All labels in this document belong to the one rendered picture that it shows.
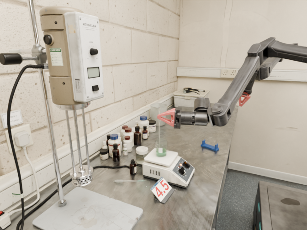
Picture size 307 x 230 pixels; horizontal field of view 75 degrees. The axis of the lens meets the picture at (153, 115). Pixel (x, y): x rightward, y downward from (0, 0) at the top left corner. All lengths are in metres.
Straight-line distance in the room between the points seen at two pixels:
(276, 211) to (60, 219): 1.20
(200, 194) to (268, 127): 1.62
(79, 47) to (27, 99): 0.43
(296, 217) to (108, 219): 1.12
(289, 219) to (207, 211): 0.79
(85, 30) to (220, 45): 1.85
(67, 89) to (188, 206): 0.55
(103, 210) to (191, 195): 0.32
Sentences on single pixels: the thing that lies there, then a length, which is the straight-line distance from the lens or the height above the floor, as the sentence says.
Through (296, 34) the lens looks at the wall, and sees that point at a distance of 2.26.
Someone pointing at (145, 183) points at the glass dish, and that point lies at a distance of 0.87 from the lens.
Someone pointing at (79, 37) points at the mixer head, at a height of 1.30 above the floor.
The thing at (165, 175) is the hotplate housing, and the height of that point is 0.79.
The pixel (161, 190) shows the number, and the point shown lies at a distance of 0.81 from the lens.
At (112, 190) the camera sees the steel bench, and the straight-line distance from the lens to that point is 0.86.
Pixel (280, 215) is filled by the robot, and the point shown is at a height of 0.36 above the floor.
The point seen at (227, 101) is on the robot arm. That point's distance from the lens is 0.84.
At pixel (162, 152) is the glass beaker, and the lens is 0.87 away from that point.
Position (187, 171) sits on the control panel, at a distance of 0.89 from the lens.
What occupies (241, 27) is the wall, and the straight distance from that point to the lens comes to 2.24.
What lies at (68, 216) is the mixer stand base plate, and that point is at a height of 0.76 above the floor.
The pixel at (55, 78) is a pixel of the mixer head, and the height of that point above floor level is 1.21.
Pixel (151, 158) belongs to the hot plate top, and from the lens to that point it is 0.88.
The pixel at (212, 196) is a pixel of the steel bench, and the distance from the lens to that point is 0.84.
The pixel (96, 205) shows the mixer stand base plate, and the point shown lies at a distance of 0.79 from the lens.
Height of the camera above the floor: 1.26
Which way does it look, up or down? 17 degrees down
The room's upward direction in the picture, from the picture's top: straight up
